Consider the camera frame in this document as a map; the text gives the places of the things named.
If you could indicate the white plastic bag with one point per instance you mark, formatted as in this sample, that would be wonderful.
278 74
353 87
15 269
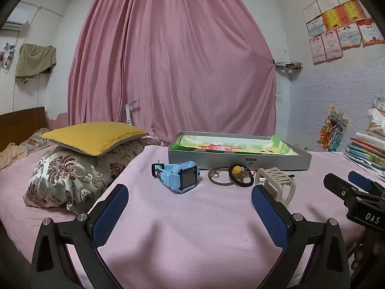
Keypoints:
377 117

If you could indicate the beige hair claw clip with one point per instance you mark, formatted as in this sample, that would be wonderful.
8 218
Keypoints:
276 176

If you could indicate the floral patterned pillow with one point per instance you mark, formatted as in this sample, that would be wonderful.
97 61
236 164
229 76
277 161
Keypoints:
69 174

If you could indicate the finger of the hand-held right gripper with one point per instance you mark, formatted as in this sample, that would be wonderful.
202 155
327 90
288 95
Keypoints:
359 179
338 183

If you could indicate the blue smartwatch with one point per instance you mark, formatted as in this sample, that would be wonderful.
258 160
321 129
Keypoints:
182 176

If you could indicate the wall hook with trinkets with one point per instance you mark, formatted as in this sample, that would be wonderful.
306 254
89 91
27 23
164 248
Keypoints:
7 55

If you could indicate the pink curtain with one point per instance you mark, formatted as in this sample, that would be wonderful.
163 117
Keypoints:
180 66

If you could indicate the wooden headboard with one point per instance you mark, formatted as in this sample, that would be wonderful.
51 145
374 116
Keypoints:
21 126

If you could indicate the grey metal box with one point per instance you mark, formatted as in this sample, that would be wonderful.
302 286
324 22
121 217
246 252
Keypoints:
240 162

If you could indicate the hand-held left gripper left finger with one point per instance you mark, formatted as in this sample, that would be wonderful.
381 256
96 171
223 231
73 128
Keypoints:
109 213

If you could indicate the stack of books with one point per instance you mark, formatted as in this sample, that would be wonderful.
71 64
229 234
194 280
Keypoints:
365 153

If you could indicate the group of wall certificates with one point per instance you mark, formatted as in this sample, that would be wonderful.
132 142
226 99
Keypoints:
340 21

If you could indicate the colourful figure wall poster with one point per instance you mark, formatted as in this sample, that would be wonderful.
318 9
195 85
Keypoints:
334 129

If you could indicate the white air conditioner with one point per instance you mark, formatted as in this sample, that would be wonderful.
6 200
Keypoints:
12 25

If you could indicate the yellow pillow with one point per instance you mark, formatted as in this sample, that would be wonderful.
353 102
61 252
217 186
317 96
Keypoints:
93 137

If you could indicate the beige blanket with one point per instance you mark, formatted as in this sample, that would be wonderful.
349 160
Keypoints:
18 153

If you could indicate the olive hanging cloth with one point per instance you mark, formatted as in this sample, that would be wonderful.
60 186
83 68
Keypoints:
34 60

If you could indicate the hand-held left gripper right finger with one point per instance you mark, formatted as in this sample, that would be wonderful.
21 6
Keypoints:
270 216

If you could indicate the person's right hand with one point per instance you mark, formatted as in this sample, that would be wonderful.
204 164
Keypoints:
362 246

